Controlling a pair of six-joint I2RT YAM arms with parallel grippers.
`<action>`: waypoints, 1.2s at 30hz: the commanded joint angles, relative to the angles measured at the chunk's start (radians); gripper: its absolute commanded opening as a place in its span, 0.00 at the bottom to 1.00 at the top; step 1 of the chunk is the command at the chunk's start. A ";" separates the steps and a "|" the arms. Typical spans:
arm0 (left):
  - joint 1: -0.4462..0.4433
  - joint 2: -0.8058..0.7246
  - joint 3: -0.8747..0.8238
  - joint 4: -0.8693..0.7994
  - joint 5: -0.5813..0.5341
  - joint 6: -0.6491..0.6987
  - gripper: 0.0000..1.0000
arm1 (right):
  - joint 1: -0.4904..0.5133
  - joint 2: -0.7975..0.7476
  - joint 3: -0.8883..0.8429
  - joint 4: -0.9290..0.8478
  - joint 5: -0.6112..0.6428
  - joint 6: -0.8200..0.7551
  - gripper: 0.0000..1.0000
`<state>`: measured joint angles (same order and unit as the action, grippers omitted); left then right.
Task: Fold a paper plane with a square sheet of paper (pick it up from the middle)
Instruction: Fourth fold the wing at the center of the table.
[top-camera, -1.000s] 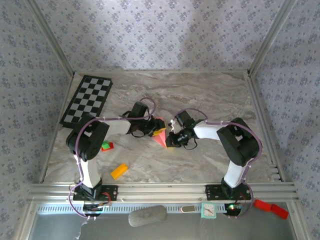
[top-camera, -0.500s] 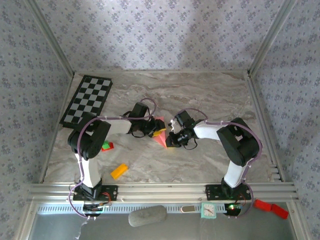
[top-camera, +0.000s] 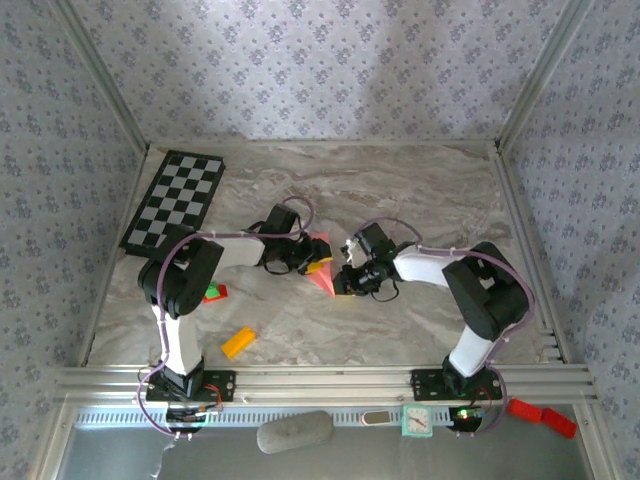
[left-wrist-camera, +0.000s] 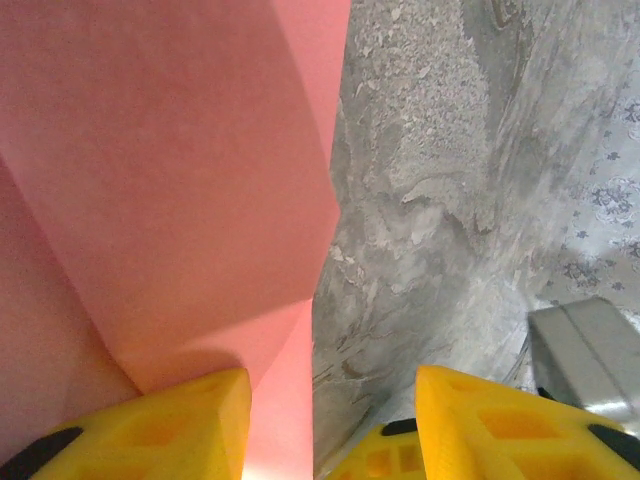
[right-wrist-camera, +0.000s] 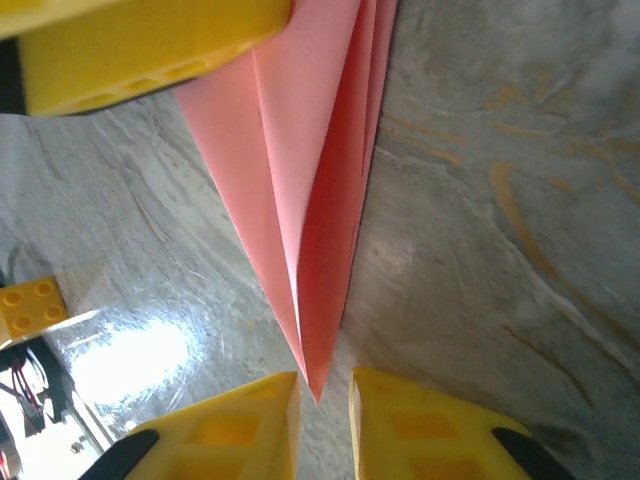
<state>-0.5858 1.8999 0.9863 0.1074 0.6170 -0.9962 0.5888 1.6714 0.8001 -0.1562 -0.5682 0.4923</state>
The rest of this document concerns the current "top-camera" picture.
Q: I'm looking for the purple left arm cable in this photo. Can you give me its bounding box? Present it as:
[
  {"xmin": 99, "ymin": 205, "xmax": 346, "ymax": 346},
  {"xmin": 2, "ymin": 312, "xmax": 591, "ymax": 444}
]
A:
[{"xmin": 135, "ymin": 195, "xmax": 316, "ymax": 441}]

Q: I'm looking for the aluminium frame post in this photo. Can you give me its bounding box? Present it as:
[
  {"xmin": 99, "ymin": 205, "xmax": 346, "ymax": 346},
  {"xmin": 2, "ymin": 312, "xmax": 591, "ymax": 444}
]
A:
[
  {"xmin": 47, "ymin": 0, "xmax": 151, "ymax": 157},
  {"xmin": 496, "ymin": 0, "xmax": 595, "ymax": 152}
]

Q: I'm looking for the teal square clock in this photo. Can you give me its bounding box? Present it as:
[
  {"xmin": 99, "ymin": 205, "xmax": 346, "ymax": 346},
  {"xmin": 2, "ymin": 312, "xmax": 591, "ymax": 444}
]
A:
[{"xmin": 401, "ymin": 403, "xmax": 434, "ymax": 440}]

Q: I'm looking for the grey stone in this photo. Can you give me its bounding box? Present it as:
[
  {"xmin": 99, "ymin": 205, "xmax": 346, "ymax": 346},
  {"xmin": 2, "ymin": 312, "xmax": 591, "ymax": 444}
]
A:
[{"xmin": 256, "ymin": 410, "xmax": 335, "ymax": 455}]

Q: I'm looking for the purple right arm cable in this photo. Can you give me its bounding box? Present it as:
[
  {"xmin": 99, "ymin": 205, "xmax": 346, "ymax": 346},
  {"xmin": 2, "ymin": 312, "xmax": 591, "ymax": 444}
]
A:
[{"xmin": 357, "ymin": 217, "xmax": 538, "ymax": 439}]

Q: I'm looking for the perforated metal cable tray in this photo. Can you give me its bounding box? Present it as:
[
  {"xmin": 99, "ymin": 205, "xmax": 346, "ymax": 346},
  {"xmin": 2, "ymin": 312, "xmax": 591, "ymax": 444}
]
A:
[{"xmin": 74, "ymin": 405, "xmax": 551, "ymax": 428}]

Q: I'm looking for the black and grey chessboard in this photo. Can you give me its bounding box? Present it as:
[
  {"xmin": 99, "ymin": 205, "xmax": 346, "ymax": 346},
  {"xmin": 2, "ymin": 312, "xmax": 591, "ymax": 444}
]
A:
[{"xmin": 118, "ymin": 149, "xmax": 226, "ymax": 259}]

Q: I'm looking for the yellow toy block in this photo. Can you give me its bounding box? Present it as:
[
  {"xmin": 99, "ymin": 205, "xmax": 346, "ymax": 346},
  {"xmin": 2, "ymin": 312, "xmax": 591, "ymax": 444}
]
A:
[{"xmin": 220, "ymin": 327, "xmax": 258, "ymax": 360}]

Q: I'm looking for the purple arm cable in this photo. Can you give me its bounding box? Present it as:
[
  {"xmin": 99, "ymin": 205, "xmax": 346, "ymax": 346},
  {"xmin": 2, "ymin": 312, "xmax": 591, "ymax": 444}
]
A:
[
  {"xmin": 357, "ymin": 217, "xmax": 538, "ymax": 439},
  {"xmin": 135, "ymin": 195, "xmax": 316, "ymax": 441}
]

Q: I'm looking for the red plastic object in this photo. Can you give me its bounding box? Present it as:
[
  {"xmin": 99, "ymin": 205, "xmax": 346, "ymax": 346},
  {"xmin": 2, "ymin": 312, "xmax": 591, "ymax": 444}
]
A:
[{"xmin": 507, "ymin": 398, "xmax": 579, "ymax": 440}]

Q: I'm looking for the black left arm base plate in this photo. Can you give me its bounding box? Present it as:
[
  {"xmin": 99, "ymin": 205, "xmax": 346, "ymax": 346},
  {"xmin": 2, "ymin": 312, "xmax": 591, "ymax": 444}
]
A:
[{"xmin": 145, "ymin": 369, "xmax": 237, "ymax": 404}]

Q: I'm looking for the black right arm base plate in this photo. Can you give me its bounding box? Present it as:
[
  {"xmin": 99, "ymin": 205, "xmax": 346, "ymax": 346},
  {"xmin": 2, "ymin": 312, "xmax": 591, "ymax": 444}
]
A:
[{"xmin": 410, "ymin": 368, "xmax": 503, "ymax": 402}]

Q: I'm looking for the aluminium side rail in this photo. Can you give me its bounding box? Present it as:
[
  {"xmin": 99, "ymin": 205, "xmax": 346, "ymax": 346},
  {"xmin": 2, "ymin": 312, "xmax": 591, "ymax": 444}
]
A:
[{"xmin": 492, "ymin": 144, "xmax": 570, "ymax": 364}]

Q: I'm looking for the aluminium frame rail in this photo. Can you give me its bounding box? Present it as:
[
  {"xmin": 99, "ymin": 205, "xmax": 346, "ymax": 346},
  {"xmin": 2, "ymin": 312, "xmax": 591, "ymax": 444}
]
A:
[{"xmin": 52, "ymin": 364, "xmax": 599, "ymax": 406}]

